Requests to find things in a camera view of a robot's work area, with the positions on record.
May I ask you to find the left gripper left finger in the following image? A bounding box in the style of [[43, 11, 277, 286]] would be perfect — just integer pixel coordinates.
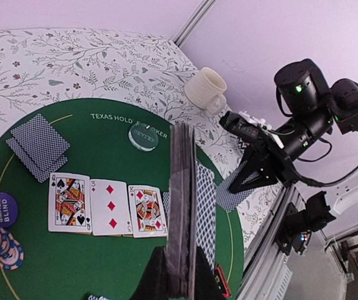
[[131, 246, 168, 300]]

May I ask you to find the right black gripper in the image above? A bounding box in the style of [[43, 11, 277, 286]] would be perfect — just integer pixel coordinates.
[[229, 138, 301, 194]]

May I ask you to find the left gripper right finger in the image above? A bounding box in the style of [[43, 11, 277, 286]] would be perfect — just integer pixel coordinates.
[[194, 246, 224, 300]]

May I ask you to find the black red triangular marker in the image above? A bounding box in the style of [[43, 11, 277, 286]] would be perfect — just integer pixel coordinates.
[[214, 264, 232, 298]]

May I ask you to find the blue playing card deck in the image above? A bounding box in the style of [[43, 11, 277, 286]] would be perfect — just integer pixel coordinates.
[[164, 123, 198, 299]]

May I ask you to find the face-down board card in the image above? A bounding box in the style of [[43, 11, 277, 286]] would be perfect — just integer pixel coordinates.
[[216, 168, 254, 213], [162, 192, 170, 218]]

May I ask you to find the king of diamonds card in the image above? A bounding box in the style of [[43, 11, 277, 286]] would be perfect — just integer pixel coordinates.
[[128, 184, 168, 238]]

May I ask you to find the three of diamonds card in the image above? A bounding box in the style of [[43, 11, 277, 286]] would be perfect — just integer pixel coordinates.
[[90, 179, 133, 236]]

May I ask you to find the queen of spades card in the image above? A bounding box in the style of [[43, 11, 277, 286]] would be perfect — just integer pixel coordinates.
[[47, 172, 92, 234]]

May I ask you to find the purple small blind button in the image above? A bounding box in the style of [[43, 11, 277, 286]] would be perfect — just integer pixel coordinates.
[[0, 192, 19, 228]]

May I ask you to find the dealt card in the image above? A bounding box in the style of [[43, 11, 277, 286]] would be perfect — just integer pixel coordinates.
[[84, 294, 110, 300], [11, 114, 70, 171]]

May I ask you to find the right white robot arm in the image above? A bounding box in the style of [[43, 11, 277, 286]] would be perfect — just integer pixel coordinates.
[[219, 59, 358, 194]]

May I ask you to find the cream ceramic mug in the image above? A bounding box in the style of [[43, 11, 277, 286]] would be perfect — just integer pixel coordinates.
[[184, 67, 227, 115]]

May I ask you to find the round green poker mat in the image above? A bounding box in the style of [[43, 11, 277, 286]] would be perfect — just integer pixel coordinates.
[[0, 98, 245, 300]]

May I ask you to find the floral patterned table cover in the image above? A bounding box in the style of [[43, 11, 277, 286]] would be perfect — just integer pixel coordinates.
[[0, 27, 282, 251]]

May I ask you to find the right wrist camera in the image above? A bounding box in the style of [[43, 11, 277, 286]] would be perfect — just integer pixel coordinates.
[[219, 111, 284, 149]]

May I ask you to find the aluminium front rail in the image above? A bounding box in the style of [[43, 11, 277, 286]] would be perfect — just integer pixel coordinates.
[[235, 184, 303, 300]]

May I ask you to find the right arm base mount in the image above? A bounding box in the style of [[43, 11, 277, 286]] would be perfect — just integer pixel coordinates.
[[274, 191, 336, 256]]

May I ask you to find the right aluminium frame post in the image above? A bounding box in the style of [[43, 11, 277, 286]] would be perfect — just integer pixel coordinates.
[[173, 0, 217, 48]]

